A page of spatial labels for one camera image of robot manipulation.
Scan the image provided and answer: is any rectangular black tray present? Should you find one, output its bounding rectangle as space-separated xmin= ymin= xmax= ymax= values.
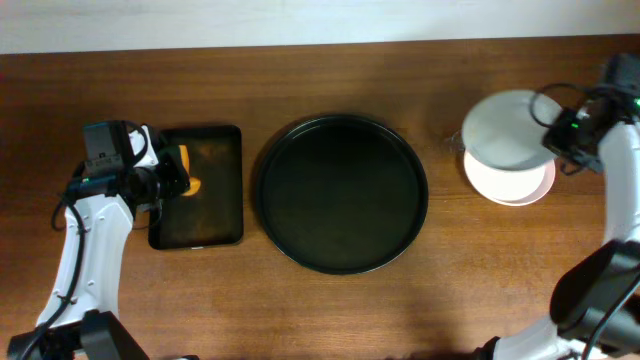
xmin=148 ymin=125 xmax=244 ymax=250

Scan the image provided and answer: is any green yellow sponge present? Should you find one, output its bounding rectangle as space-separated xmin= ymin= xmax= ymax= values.
xmin=179 ymin=145 xmax=201 ymax=197

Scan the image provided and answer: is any round black tray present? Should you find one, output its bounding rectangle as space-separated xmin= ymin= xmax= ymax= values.
xmin=253 ymin=114 xmax=429 ymax=275

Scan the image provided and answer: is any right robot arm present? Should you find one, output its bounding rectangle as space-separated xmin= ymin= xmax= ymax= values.
xmin=462 ymin=85 xmax=639 ymax=359

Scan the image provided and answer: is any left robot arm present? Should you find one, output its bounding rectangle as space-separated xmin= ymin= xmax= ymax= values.
xmin=7 ymin=121 xmax=199 ymax=359

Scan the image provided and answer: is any white pink plate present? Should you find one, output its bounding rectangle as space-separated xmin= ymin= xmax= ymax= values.
xmin=463 ymin=151 xmax=556 ymax=207

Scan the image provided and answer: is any pale green plate top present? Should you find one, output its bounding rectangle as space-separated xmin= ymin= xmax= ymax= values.
xmin=461 ymin=90 xmax=562 ymax=171

